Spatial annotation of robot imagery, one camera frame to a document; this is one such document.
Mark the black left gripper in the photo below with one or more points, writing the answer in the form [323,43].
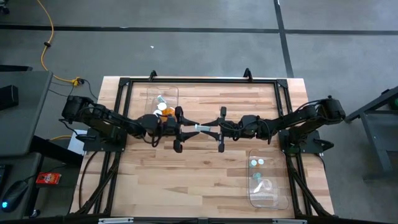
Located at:
[150,126]

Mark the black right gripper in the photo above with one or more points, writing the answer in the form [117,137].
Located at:
[248,127]

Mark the small clear pill bottle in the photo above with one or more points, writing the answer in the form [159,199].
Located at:
[254,162]
[260,161]
[203,127]
[161,99]
[256,176]

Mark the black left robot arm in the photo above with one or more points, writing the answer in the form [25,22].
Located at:
[105,118]

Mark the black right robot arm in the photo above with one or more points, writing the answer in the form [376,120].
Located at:
[295,119]

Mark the clear plastic bin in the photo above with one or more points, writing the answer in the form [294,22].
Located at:
[280,186]
[169,91]

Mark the red snack packet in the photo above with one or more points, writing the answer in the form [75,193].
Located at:
[48,178]

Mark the black metal stand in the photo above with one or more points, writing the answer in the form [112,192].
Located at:
[374,149]

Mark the grey side desk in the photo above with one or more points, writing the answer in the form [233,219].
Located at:
[21,130]

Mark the black box device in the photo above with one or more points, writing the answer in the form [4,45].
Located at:
[7,97]

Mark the black computer mouse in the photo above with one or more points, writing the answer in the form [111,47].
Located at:
[15,194]

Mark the black chair caster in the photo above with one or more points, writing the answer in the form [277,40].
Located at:
[3,8]

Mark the black aluminium table frame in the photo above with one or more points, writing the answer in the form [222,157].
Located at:
[202,81]

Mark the black frame clamp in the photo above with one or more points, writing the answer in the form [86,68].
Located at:
[152,75]
[247,74]

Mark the silver metal bracket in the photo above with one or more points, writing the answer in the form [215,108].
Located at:
[115,220]
[289,221]

